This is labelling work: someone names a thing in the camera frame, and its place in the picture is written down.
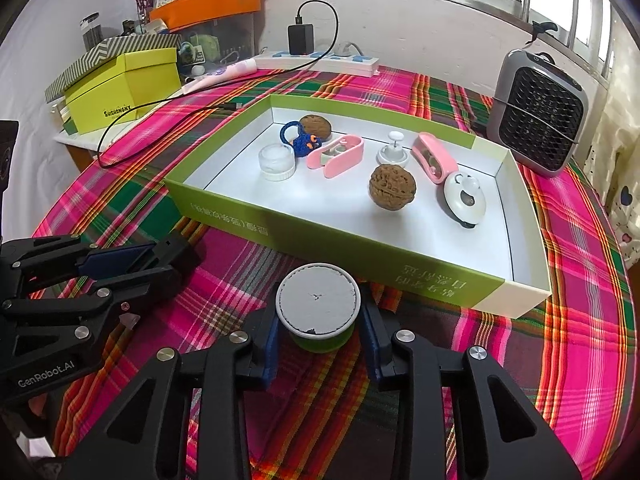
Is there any green jar white lid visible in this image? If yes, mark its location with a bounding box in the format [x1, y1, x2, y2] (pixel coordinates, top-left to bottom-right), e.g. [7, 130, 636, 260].
[274, 262, 362, 353]

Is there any brown walnut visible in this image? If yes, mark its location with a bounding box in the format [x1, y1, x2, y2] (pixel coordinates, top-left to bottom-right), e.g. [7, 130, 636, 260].
[369, 164, 416, 211]
[299, 114, 332, 142]

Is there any yellow green cardboard box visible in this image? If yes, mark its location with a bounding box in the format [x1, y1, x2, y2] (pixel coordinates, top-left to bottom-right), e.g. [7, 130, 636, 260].
[64, 48, 181, 134]

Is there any clear plastic jar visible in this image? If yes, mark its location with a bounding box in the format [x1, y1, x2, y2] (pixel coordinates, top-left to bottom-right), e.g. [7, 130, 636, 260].
[258, 143, 296, 182]

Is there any striped grey white box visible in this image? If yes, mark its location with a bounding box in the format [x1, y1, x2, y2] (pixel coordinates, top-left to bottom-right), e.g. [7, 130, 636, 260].
[44, 34, 180, 103]

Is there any blue knitted keyring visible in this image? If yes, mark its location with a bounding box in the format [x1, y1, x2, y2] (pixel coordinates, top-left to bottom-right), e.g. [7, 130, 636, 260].
[280, 122, 322, 158]

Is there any white round gadget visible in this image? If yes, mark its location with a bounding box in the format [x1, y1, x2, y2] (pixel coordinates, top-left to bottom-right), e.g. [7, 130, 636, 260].
[442, 171, 487, 229]

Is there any green white shallow box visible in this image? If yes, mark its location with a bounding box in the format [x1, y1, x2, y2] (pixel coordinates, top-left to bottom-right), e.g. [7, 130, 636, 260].
[165, 94, 551, 318]

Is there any pink clip case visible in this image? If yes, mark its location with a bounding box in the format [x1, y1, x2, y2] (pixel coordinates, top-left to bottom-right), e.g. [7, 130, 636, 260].
[306, 134, 364, 179]
[411, 132, 458, 185]

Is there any white pink tube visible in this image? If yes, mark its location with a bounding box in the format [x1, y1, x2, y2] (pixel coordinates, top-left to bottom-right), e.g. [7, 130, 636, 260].
[182, 58, 257, 96]

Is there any brown walnut in box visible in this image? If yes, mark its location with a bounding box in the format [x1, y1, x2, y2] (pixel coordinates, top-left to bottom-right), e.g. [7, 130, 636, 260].
[369, 164, 416, 211]

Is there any orange lid storage bin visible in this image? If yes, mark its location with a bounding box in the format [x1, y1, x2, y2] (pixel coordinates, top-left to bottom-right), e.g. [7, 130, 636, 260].
[150, 0, 262, 65]

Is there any cream heart pattern curtain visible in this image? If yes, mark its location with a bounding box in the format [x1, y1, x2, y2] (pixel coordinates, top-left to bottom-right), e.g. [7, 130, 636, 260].
[584, 18, 640, 268]

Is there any white blue power strip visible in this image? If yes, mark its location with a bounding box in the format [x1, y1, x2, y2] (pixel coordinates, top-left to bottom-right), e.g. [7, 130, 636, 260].
[254, 51, 380, 77]

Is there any black charger adapter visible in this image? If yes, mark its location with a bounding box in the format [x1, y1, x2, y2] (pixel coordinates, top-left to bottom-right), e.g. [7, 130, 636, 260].
[288, 14, 314, 55]

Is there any grey black fan heater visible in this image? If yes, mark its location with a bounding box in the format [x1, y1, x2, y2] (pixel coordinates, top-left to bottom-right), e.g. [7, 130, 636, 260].
[486, 49, 589, 178]

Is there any black charging cable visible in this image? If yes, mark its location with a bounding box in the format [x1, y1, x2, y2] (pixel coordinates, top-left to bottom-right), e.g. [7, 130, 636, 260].
[95, 0, 342, 170]

